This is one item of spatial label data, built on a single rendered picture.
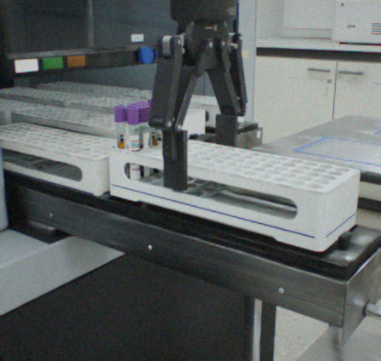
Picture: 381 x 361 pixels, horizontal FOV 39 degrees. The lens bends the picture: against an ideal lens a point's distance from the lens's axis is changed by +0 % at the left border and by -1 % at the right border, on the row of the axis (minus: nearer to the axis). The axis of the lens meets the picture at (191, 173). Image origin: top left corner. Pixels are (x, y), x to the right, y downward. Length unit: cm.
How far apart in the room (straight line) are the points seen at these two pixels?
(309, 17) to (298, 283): 330
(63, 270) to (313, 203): 42
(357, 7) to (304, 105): 60
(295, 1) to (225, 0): 323
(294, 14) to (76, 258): 318
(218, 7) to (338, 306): 33
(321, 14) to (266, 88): 76
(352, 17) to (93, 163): 242
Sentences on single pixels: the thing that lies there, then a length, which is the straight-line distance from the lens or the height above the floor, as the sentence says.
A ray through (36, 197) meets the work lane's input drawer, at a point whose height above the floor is 80.
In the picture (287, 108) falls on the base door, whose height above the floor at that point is 53.
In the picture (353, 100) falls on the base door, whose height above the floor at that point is 61.
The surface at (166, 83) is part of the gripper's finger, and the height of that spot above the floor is 98.
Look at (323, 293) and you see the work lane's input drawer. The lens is 54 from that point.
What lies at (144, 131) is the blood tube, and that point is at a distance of 67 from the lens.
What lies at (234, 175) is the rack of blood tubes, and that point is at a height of 88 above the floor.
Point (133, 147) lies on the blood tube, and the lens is 66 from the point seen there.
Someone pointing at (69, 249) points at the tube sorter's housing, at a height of 72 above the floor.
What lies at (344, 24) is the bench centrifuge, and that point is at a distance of 302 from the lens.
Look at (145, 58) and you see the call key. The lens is 95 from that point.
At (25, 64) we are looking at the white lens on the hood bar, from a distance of 79.
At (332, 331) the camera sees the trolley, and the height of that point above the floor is 28.
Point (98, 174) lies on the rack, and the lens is 72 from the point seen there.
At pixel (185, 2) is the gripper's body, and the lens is 60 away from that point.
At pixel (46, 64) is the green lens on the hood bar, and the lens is 81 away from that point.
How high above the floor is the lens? 105
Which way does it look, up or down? 16 degrees down
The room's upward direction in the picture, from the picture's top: straight up
